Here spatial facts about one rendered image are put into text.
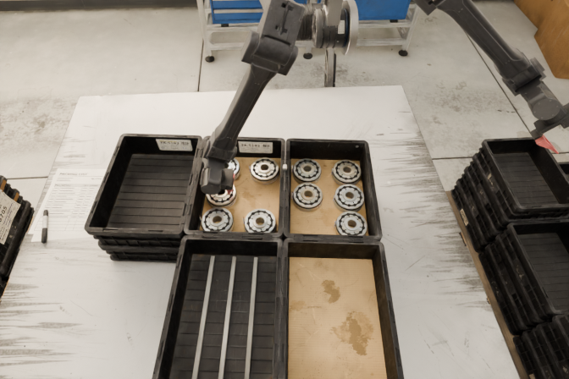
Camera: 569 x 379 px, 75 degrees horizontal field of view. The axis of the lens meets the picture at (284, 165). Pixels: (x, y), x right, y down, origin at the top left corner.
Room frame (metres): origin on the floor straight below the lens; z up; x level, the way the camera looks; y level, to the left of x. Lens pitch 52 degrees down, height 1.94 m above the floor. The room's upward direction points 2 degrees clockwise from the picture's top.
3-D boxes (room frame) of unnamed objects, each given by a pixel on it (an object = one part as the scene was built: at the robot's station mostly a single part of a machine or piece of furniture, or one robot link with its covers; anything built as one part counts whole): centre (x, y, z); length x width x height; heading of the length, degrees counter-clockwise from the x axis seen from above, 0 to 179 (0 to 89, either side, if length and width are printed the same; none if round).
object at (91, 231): (0.71, 0.45, 0.92); 0.40 x 0.30 x 0.02; 0
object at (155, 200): (0.71, 0.45, 0.87); 0.40 x 0.30 x 0.11; 0
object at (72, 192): (0.75, 0.82, 0.70); 0.33 x 0.23 x 0.01; 5
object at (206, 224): (0.60, 0.22, 0.86); 0.10 x 0.10 x 0.01
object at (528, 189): (1.06, -1.13, 0.37); 0.40 x 0.30 x 0.45; 5
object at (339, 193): (0.71, -0.23, 0.86); 0.10 x 0.10 x 0.01
